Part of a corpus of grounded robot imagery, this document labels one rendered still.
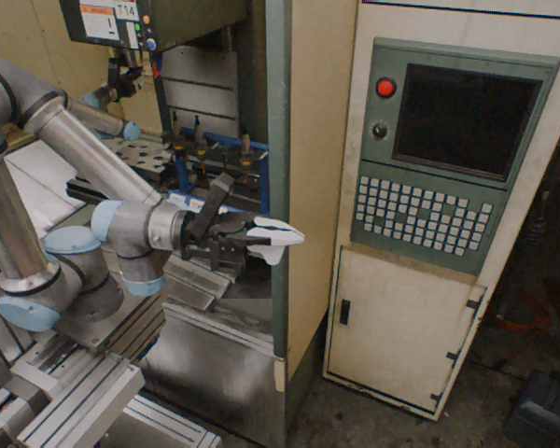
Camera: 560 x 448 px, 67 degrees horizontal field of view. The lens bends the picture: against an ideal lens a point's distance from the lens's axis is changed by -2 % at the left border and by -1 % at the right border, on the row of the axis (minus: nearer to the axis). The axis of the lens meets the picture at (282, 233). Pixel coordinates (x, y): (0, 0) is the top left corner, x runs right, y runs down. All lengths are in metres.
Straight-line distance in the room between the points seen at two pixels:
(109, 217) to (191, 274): 1.16
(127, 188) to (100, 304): 0.39
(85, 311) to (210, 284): 0.79
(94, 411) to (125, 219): 0.55
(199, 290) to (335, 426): 0.96
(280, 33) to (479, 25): 0.56
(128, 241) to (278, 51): 0.46
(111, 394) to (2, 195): 0.54
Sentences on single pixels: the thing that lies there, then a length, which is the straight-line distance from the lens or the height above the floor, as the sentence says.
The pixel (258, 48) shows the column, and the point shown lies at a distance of 2.29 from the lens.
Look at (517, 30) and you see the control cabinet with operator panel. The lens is 1.25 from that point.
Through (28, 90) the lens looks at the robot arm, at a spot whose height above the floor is 1.75.
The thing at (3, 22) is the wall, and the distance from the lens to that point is 2.94.
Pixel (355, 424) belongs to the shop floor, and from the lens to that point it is 2.30.
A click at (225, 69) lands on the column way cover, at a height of 1.34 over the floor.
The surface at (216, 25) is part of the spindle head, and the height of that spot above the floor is 1.60.
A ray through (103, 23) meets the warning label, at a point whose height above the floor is 1.66.
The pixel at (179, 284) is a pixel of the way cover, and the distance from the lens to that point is 1.89.
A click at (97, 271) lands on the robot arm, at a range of 1.13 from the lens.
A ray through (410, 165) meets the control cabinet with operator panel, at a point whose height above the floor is 1.38.
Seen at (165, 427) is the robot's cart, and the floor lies 0.21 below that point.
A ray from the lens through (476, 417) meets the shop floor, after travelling 2.48.
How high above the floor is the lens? 2.00
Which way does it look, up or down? 38 degrees down
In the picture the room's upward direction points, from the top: straight up
